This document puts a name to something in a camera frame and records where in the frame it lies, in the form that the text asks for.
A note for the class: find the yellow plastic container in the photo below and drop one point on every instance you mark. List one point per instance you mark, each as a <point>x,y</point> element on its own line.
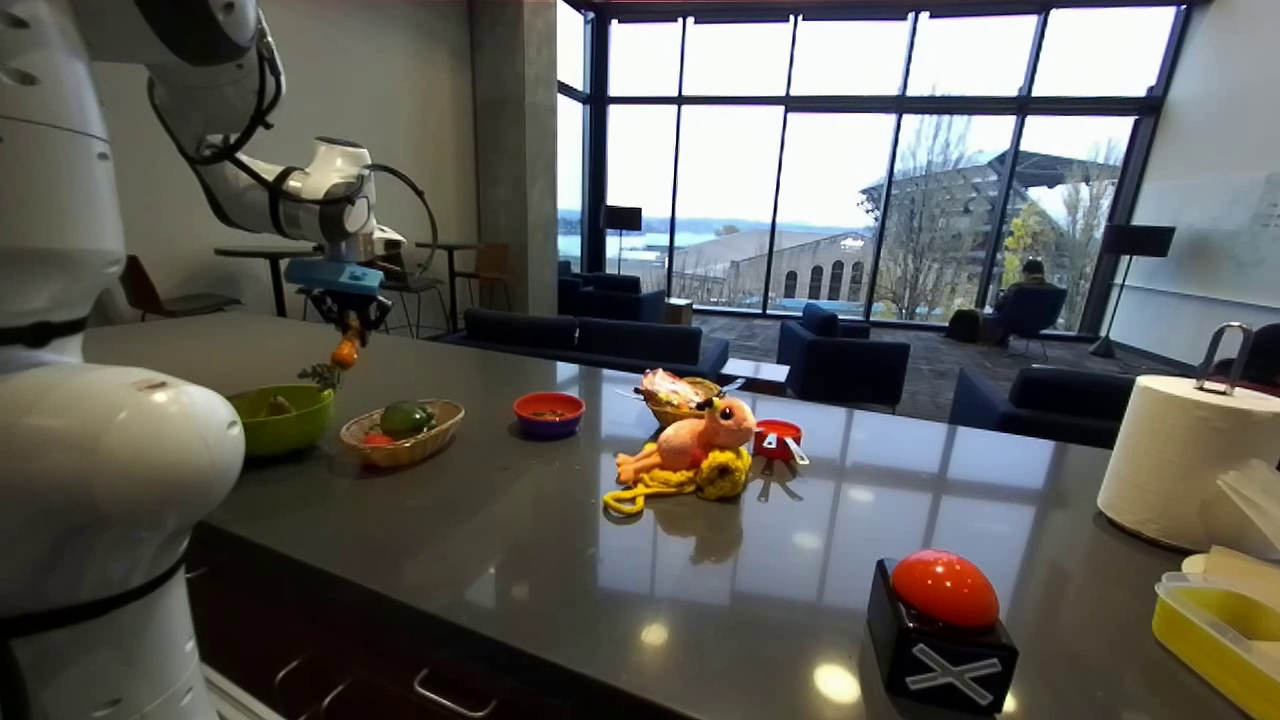
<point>1220,643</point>

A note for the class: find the dark blue armchair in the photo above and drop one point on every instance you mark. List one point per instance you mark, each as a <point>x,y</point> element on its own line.
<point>843,358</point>

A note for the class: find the long dark blue sofa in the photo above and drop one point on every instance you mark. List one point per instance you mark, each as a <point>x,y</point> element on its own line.
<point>585,342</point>

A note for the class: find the small red white toy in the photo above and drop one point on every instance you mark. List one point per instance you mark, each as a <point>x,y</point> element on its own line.
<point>777,439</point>

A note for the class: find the green plastic bowl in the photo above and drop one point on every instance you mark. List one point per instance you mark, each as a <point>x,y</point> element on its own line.
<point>280,422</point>

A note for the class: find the metal paper towel holder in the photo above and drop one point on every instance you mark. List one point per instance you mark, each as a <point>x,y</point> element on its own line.
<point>1225,351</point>

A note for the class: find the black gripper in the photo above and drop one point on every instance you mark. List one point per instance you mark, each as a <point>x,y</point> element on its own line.
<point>354,306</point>

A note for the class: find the small tall side table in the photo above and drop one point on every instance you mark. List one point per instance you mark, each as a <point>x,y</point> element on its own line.
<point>448,267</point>

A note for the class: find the small brown toy piece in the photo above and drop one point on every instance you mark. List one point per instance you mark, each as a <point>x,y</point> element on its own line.
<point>279,400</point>

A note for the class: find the red dome push button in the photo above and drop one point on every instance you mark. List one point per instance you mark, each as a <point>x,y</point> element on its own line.
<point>947,584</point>

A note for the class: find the dark sofa with low back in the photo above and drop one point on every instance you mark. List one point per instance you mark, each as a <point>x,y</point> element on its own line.
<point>1052,400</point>

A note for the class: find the white paper towel roll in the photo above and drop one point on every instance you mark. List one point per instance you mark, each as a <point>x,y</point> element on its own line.
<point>1175,457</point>

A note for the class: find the seated person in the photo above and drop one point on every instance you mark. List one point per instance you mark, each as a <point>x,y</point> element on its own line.
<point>1028,285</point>

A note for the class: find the orange plush toy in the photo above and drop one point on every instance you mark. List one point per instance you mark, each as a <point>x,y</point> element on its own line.
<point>690,440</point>

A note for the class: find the tan yellow plush toy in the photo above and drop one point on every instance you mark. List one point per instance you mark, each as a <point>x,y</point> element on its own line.
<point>668,393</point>

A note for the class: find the orange toy carrot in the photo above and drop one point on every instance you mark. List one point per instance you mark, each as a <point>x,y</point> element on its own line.
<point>346,354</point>

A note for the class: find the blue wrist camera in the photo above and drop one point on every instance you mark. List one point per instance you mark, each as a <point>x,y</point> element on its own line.
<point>337,273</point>

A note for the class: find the tall dark bar table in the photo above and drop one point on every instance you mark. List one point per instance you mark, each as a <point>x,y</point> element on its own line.
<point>262,252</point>

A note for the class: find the dark low coffee table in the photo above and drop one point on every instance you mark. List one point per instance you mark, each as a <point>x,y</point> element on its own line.
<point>753,369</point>

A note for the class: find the green toy vegetable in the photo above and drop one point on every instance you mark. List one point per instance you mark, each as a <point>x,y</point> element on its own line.
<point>405,417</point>

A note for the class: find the small red purple bowl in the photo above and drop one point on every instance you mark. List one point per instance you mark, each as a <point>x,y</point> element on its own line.
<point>550,412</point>

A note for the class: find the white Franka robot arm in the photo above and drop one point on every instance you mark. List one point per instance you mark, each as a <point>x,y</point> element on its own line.
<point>93,495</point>

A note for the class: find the small black monitor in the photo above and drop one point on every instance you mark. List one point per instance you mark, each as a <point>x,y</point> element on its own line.
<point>620,217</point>

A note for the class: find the black speaker on stand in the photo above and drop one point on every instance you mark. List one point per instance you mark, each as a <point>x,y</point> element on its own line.
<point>1144,240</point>

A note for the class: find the black box red top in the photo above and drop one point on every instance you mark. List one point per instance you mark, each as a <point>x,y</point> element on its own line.
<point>935,652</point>

